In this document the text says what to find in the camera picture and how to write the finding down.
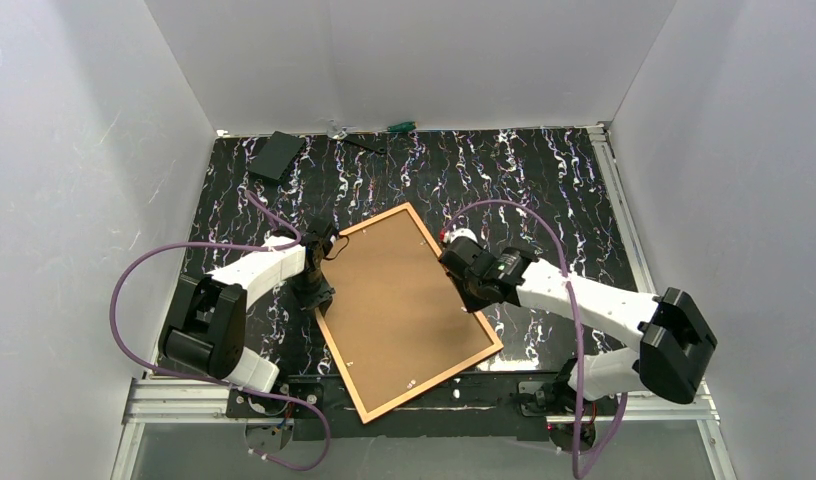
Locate orange wooden picture frame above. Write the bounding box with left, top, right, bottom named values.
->
left=317, top=203, right=503, bottom=424

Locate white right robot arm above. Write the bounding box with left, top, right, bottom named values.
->
left=439, top=229, right=717, bottom=408

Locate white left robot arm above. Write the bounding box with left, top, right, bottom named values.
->
left=159, top=218, right=339, bottom=393

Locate black rectangular box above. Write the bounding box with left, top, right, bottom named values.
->
left=248, top=131, right=306, bottom=185

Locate silver metal clip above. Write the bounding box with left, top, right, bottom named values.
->
left=326, top=120, right=348, bottom=141

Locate black flat tool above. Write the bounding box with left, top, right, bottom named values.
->
left=343, top=136, right=387, bottom=155

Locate green handled screwdriver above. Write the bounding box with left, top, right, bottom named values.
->
left=386, top=121, right=417, bottom=133

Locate aluminium rail right side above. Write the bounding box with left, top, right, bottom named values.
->
left=579, top=124, right=661, bottom=297

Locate aluminium rail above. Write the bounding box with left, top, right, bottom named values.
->
left=124, top=377, right=720, bottom=424
left=579, top=124, right=661, bottom=297

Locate aluminium rail front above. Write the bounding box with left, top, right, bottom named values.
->
left=124, top=377, right=720, bottom=424

